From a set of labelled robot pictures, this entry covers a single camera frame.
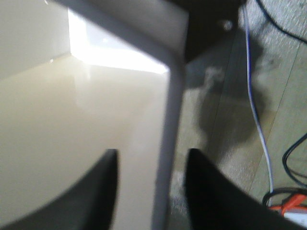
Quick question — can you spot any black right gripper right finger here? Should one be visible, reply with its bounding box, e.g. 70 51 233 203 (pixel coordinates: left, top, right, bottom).
185 149 303 230

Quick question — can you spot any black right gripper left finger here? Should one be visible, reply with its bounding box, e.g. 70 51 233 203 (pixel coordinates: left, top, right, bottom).
3 149 118 230

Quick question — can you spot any white plastic trash bin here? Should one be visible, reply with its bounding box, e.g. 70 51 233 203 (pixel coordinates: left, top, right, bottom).
0 0 189 230

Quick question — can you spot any black cable on floor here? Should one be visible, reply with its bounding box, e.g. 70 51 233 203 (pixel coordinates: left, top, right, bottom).
255 0 307 190

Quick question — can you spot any white blue floor cable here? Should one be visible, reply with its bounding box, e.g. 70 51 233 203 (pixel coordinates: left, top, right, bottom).
242 4 275 195

